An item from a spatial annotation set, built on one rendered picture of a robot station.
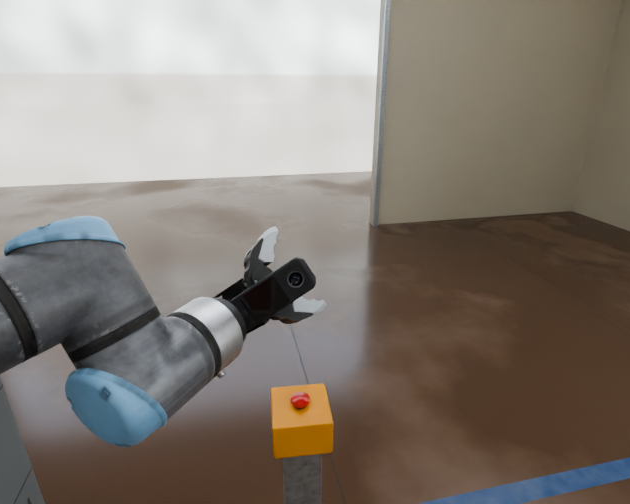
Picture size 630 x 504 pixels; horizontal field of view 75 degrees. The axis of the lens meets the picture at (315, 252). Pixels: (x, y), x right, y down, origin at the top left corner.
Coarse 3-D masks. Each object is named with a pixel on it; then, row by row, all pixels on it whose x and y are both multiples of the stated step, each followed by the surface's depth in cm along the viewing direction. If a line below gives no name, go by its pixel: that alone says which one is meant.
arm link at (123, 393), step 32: (160, 320) 41; (192, 320) 45; (128, 352) 37; (160, 352) 39; (192, 352) 42; (96, 384) 35; (128, 384) 36; (160, 384) 38; (192, 384) 42; (96, 416) 38; (128, 416) 36; (160, 416) 38
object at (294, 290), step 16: (272, 272) 53; (288, 272) 51; (304, 272) 52; (256, 288) 52; (272, 288) 52; (288, 288) 52; (304, 288) 52; (240, 304) 52; (256, 304) 52; (272, 304) 52; (288, 304) 52; (256, 320) 52
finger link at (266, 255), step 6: (270, 228) 65; (276, 228) 65; (264, 234) 62; (270, 234) 63; (276, 234) 64; (264, 240) 61; (270, 240) 62; (276, 240) 63; (264, 246) 61; (270, 246) 62; (264, 252) 60; (270, 252) 61; (258, 258) 59; (264, 258) 59; (270, 258) 60; (264, 264) 60
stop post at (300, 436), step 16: (320, 384) 89; (272, 400) 85; (288, 400) 85; (320, 400) 85; (272, 416) 81; (288, 416) 80; (304, 416) 80; (320, 416) 80; (272, 432) 78; (288, 432) 78; (304, 432) 79; (320, 432) 79; (288, 448) 80; (304, 448) 80; (320, 448) 81; (288, 464) 84; (304, 464) 85; (320, 464) 85; (288, 480) 86; (304, 480) 86; (320, 480) 87; (288, 496) 88; (304, 496) 88; (320, 496) 89
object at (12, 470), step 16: (0, 384) 131; (0, 400) 130; (0, 416) 129; (0, 432) 129; (16, 432) 138; (0, 448) 128; (16, 448) 137; (0, 464) 127; (16, 464) 136; (0, 480) 127; (16, 480) 135; (32, 480) 145; (0, 496) 126; (16, 496) 135; (32, 496) 144
